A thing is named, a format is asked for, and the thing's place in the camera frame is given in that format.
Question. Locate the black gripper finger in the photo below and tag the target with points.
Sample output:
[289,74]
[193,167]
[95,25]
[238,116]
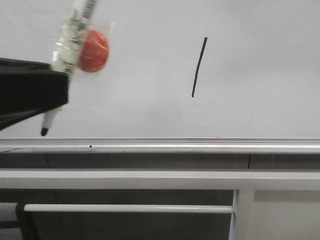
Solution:
[29,88]

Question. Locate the white black whiteboard marker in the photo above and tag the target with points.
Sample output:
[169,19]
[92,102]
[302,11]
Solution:
[74,31]

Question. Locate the red round magnet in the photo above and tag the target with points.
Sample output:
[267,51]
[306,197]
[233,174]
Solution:
[95,53]

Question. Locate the white horizontal rod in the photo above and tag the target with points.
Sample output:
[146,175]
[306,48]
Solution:
[129,208]

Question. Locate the black marker stroke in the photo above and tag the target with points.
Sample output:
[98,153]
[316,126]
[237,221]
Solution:
[198,66]

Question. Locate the whiteboard with aluminium frame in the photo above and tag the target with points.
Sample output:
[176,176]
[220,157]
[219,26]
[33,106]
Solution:
[258,86]

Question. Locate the white metal stand frame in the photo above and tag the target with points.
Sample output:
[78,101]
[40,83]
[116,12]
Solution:
[244,183]

